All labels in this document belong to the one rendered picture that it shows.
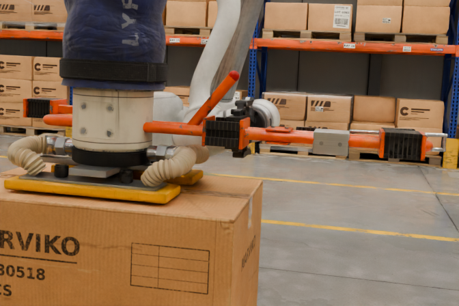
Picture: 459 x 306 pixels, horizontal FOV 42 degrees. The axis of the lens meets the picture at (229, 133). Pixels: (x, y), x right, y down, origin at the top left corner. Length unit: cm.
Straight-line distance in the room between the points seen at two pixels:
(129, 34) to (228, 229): 43
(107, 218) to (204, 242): 19
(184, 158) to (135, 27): 28
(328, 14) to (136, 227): 737
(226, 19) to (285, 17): 674
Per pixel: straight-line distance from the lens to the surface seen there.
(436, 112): 839
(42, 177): 126
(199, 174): 137
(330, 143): 118
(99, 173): 120
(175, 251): 112
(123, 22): 121
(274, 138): 119
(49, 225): 120
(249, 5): 190
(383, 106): 880
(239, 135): 119
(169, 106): 195
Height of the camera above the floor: 122
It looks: 7 degrees down
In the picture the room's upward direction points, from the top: 3 degrees clockwise
